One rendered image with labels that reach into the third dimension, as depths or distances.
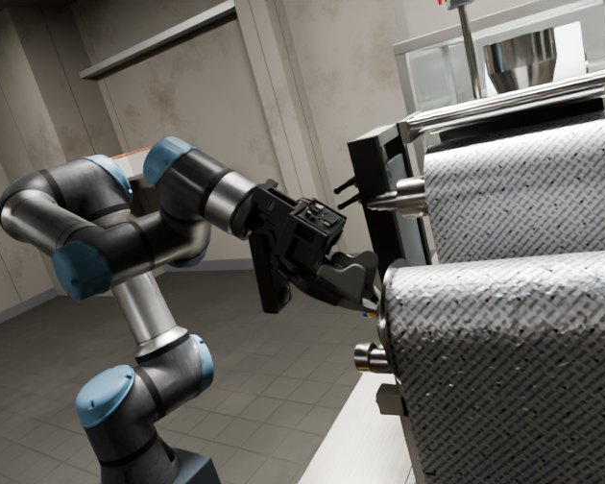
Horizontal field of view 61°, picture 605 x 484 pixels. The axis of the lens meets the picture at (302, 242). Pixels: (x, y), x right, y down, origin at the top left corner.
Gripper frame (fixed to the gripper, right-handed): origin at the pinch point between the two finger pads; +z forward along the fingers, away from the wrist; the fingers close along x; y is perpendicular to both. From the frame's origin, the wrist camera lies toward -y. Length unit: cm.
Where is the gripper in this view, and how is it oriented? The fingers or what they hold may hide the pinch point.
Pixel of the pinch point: (374, 306)
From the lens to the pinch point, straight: 65.2
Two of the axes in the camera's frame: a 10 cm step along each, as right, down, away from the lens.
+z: 8.3, 5.1, -2.1
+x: 4.3, -3.6, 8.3
